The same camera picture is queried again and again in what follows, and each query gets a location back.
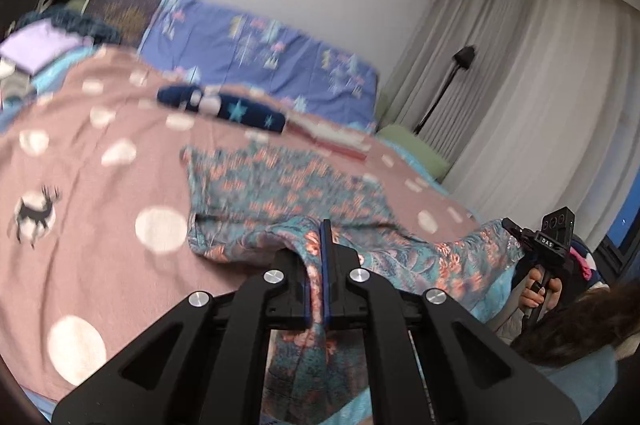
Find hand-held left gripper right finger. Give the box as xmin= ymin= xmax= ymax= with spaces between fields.
xmin=324 ymin=219 xmax=583 ymax=425

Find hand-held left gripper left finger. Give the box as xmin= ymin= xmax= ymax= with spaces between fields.
xmin=52 ymin=219 xmax=326 ymax=425

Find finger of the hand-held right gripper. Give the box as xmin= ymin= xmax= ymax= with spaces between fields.
xmin=501 ymin=217 xmax=540 ymax=252

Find teal floral garment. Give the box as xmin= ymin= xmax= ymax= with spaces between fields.
xmin=181 ymin=140 xmax=526 ymax=425

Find person's right forearm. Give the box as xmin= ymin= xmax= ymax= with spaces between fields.
xmin=492 ymin=301 xmax=531 ymax=348

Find person's right hand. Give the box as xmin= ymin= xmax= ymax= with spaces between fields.
xmin=519 ymin=267 xmax=562 ymax=312

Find person's dark hair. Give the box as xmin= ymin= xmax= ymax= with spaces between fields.
xmin=510 ymin=280 xmax=640 ymax=367

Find large green pillow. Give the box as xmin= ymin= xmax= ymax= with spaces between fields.
xmin=377 ymin=124 xmax=451 ymax=180

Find cream folded garment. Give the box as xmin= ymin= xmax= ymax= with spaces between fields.
xmin=286 ymin=111 xmax=372 ymax=148

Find white curtain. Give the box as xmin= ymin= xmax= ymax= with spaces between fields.
xmin=395 ymin=0 xmax=640 ymax=251

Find navy star print cloth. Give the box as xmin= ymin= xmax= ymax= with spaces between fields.
xmin=156 ymin=85 xmax=287 ymax=135

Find black floor lamp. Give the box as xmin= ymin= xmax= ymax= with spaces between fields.
xmin=412 ymin=46 xmax=476 ymax=136

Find pink polka dot blanket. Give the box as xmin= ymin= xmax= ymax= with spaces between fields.
xmin=0 ymin=45 xmax=486 ymax=406

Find blue tree print sheet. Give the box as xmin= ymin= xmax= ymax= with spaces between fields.
xmin=137 ymin=0 xmax=381 ymax=131

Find dark tree print pillow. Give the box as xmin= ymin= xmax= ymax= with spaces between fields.
xmin=82 ymin=0 xmax=164 ymax=49

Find dark blue knit blanket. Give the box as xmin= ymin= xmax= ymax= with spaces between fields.
xmin=15 ymin=5 xmax=122 ymax=47

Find grey white plush toy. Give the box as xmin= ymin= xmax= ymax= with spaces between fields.
xmin=0 ymin=58 xmax=39 ymax=107

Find lilac cloth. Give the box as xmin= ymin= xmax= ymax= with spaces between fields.
xmin=0 ymin=19 xmax=94 ymax=74

